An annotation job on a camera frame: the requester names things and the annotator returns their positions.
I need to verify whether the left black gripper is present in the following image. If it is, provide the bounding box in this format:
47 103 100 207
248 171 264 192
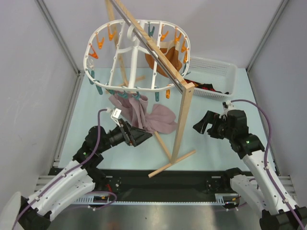
97 118 152 153

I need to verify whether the white round clip hanger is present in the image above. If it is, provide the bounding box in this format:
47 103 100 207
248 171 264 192
83 19 191 96

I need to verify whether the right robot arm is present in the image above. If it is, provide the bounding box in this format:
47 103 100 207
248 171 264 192
193 110 307 230

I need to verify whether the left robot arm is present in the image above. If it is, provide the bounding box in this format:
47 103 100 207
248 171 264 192
16 119 152 230

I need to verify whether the mauve cloth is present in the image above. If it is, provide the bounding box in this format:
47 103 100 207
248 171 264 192
109 93 177 134

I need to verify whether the argyle sock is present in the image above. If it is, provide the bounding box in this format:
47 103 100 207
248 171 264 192
185 79 230 97

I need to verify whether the white plastic basket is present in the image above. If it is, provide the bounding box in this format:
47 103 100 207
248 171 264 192
181 57 237 100

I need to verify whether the orange brown garment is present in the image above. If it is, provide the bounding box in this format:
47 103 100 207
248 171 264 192
144 41 183 78

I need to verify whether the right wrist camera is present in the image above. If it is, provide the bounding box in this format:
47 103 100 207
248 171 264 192
221 100 235 115

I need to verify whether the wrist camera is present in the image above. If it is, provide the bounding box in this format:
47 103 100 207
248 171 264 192
221 100 235 115
111 108 121 126

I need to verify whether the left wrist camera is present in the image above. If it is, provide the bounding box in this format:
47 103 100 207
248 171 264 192
111 108 121 126

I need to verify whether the wooden drying rack frame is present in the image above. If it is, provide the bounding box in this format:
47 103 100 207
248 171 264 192
105 0 196 178

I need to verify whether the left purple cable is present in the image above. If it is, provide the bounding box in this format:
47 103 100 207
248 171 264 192
12 108 118 228

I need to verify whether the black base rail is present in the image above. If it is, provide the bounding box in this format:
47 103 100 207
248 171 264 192
47 168 281 204

